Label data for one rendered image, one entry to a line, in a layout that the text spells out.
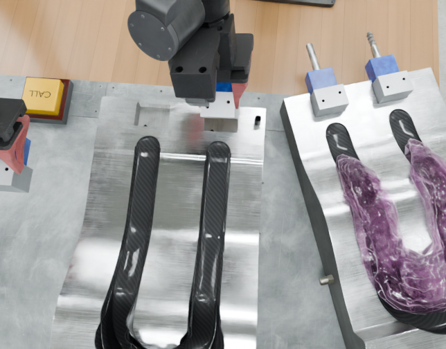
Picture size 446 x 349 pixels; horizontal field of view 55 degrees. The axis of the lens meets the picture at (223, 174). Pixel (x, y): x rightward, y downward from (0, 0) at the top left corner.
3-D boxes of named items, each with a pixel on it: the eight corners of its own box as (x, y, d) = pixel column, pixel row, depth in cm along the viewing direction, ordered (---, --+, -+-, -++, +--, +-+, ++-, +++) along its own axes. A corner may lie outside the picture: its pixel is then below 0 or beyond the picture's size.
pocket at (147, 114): (141, 108, 70) (137, 98, 67) (173, 110, 70) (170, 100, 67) (138, 133, 69) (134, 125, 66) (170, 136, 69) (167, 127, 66)
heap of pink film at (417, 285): (323, 158, 68) (335, 142, 60) (429, 135, 69) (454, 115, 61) (373, 326, 61) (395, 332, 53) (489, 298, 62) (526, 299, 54)
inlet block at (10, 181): (11, 106, 65) (-8, 91, 59) (43, 109, 64) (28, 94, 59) (-6, 190, 62) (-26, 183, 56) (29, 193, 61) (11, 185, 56)
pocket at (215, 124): (206, 113, 70) (206, 103, 67) (238, 115, 70) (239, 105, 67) (203, 138, 69) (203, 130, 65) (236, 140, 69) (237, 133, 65)
